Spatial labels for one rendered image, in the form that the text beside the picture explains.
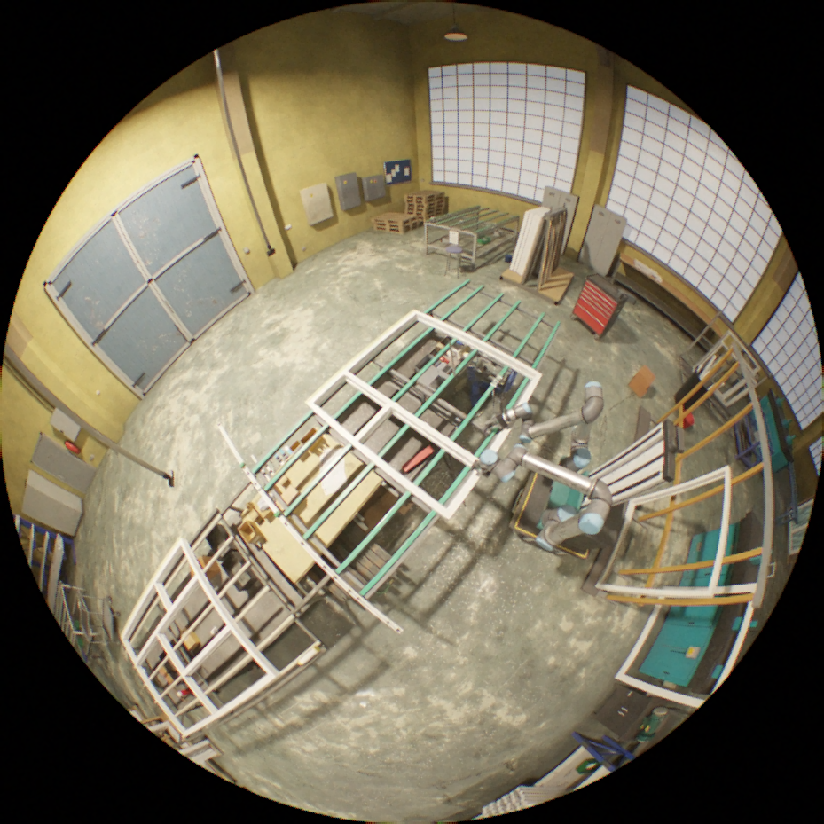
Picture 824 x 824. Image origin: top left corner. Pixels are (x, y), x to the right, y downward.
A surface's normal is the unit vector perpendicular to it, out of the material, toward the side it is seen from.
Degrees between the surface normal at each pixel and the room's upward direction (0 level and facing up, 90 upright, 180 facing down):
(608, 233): 90
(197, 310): 90
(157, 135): 90
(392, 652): 0
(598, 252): 90
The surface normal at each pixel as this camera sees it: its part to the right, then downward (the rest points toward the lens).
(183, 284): 0.77, 0.52
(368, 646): -0.05, -0.51
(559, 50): -0.63, 0.69
